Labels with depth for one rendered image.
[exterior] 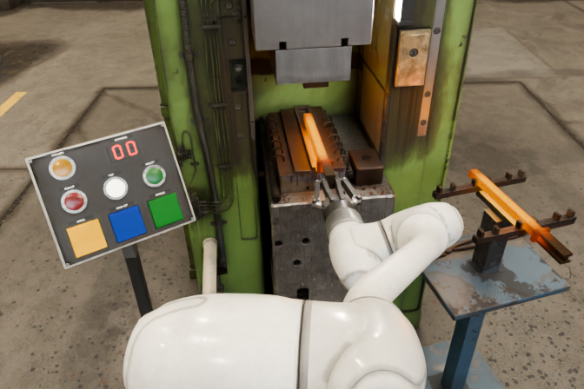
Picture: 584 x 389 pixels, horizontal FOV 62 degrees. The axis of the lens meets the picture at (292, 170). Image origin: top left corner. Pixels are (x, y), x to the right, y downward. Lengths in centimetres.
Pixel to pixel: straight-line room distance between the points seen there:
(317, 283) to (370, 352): 120
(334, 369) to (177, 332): 16
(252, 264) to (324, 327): 136
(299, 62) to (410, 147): 56
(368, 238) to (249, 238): 79
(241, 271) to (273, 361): 139
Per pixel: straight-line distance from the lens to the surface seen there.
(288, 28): 127
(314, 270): 165
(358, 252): 105
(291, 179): 147
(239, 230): 176
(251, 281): 194
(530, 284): 169
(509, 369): 234
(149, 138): 133
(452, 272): 165
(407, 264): 86
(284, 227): 150
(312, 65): 131
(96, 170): 130
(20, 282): 286
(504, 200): 152
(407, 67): 152
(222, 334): 53
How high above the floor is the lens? 180
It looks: 33 degrees down
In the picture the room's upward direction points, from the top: 1 degrees counter-clockwise
